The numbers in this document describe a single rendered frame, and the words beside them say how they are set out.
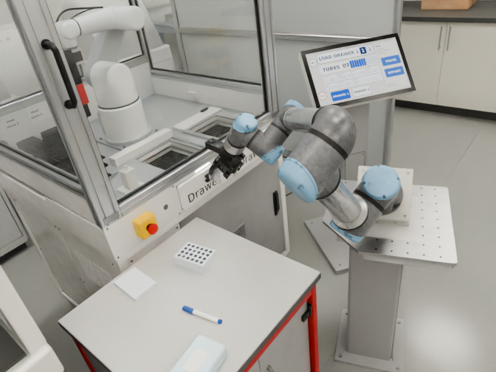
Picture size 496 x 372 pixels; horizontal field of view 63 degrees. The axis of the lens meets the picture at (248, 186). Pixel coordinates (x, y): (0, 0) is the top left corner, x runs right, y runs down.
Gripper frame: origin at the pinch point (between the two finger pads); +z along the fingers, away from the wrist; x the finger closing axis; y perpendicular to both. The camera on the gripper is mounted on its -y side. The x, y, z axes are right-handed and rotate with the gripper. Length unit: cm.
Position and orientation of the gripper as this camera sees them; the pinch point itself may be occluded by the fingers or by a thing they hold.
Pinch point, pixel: (213, 174)
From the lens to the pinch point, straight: 160.6
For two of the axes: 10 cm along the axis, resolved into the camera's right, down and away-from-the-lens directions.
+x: 6.3, -4.8, 6.1
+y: 7.0, 7.0, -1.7
